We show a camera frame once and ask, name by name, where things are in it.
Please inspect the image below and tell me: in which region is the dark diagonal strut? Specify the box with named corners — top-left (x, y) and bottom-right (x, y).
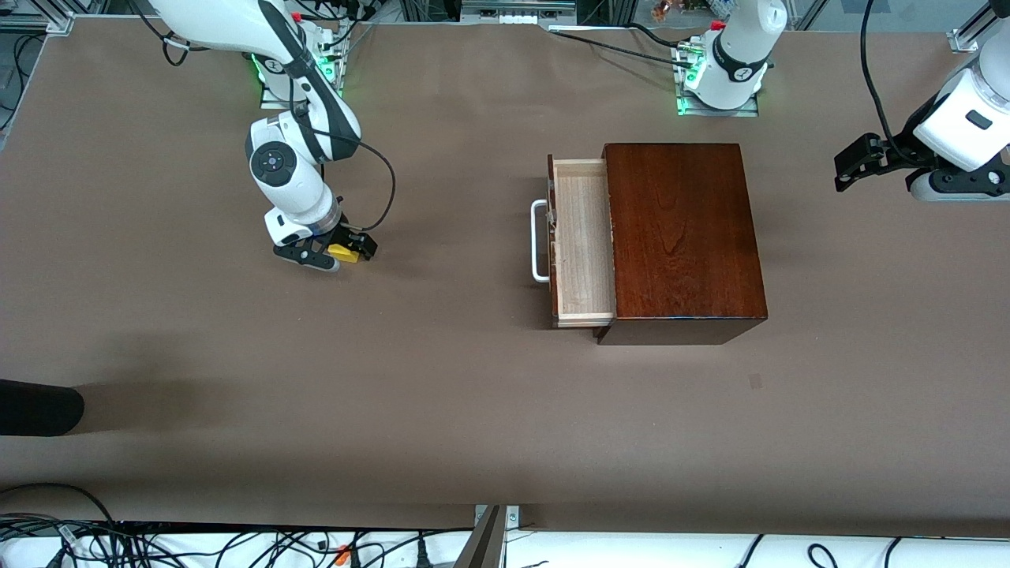
top-left (454, 505), bottom-right (507, 568)

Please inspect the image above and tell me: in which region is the white power strip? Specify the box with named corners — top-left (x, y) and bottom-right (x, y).
top-left (462, 0), bottom-right (577, 26)

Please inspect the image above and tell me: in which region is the brown table cover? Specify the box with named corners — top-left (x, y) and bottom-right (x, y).
top-left (0, 16), bottom-right (1010, 539)

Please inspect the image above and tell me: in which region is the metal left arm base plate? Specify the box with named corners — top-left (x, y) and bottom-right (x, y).
top-left (675, 43), bottom-right (760, 118)

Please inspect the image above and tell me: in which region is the black cable on table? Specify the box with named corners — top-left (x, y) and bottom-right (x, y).
top-left (548, 24), bottom-right (697, 70)

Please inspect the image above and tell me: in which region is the wooden drawer with white handle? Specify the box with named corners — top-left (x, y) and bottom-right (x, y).
top-left (530, 154), bottom-right (617, 330)

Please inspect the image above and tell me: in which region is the black ribbed cylinder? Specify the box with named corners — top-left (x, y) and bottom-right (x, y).
top-left (0, 379), bottom-right (85, 437)

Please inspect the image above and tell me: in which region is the aluminium frame profile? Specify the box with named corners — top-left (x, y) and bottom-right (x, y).
top-left (951, 0), bottom-right (1010, 54)
top-left (0, 9), bottom-right (76, 36)

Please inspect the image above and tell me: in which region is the dark brown wooden cabinet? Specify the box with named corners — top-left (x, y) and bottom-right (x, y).
top-left (593, 142), bottom-right (769, 346)

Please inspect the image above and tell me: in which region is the small metal bracket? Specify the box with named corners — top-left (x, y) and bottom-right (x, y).
top-left (473, 505), bottom-right (522, 531)

